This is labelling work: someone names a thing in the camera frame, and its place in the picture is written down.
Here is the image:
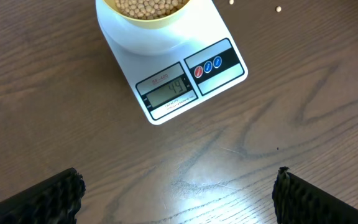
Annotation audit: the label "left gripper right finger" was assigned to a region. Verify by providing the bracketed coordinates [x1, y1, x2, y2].
[272, 167, 358, 224]

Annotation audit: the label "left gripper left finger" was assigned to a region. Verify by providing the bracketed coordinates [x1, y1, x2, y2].
[0, 168, 86, 224]

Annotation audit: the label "yellow plastic bowl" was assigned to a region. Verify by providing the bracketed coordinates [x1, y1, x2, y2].
[103, 0, 190, 29]

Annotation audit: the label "white digital kitchen scale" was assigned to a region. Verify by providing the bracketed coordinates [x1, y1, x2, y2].
[96, 0, 248, 125]

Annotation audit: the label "soybeans in bowl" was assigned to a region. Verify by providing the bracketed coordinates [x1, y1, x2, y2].
[114, 0, 189, 20]

